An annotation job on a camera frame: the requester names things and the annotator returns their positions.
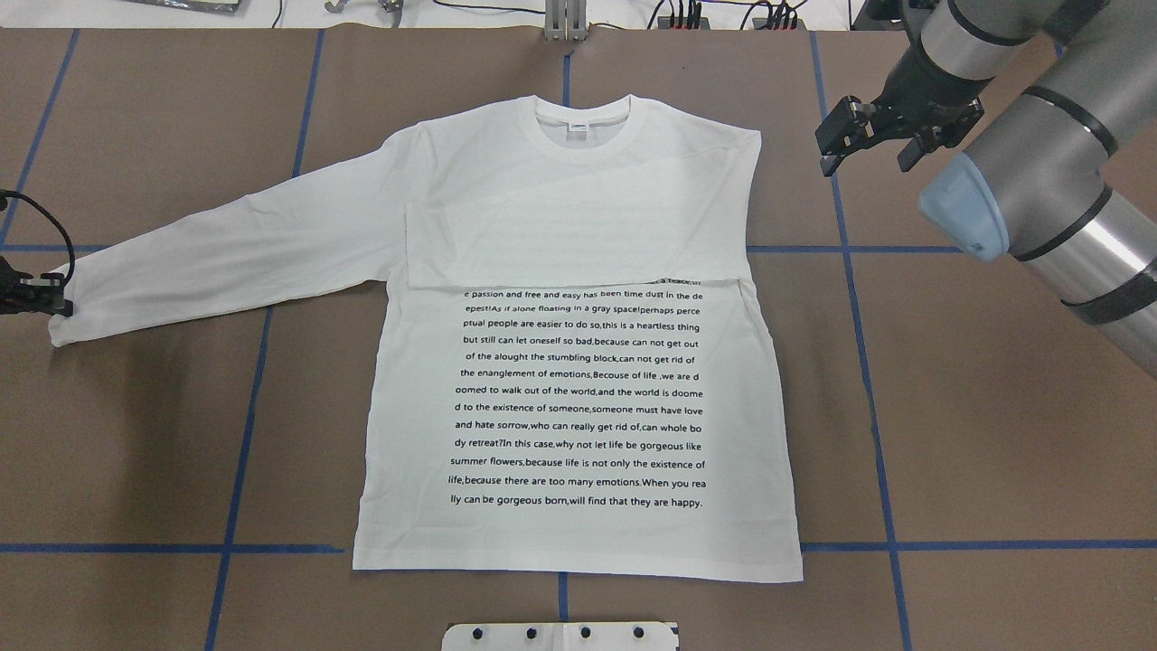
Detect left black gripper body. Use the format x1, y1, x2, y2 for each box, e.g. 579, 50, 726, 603
1, 258, 66, 315

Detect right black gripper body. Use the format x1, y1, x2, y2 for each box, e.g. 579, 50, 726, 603
871, 98, 983, 173

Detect white long-sleeve printed shirt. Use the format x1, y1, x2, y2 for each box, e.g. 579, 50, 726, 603
47, 96, 804, 584

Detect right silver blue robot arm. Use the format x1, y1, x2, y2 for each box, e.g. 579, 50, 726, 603
876, 1, 1154, 373

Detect black power strip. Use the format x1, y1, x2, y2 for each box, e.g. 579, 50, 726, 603
647, 3, 806, 32

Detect aluminium frame post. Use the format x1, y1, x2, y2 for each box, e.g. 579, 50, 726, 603
544, 0, 589, 42

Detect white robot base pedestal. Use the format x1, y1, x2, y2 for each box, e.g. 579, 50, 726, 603
441, 621, 681, 650

